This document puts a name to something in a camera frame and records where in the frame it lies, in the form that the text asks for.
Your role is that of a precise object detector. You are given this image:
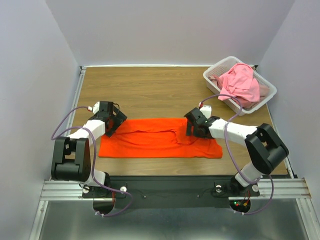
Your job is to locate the orange t shirt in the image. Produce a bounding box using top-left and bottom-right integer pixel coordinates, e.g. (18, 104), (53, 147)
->
(98, 118), (223, 159)

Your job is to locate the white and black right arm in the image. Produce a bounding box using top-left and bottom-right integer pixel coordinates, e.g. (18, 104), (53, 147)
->
(184, 107), (289, 195)

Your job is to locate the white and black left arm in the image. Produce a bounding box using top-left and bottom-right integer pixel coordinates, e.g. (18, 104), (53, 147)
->
(51, 101), (127, 198)

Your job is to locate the dusty pink t shirt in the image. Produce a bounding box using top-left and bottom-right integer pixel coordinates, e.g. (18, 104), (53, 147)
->
(208, 74), (269, 109)

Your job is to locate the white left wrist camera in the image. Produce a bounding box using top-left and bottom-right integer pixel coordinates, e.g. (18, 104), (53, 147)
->
(87, 101), (100, 114)

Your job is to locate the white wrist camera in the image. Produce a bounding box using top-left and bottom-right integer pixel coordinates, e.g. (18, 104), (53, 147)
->
(87, 101), (100, 114)
(199, 105), (212, 119)

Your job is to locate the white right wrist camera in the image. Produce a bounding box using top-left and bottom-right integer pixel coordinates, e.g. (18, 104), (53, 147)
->
(199, 105), (212, 119)

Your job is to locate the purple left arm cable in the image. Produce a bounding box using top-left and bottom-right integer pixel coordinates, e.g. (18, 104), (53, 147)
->
(50, 106), (133, 218)

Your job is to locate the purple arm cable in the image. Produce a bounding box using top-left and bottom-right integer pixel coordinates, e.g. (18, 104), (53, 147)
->
(198, 94), (275, 216)
(50, 106), (133, 218)

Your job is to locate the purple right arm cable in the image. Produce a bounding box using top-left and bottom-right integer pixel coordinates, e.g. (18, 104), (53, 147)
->
(198, 94), (275, 216)

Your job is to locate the aluminium frame rail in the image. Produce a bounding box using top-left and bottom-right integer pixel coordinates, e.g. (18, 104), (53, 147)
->
(28, 65), (87, 240)

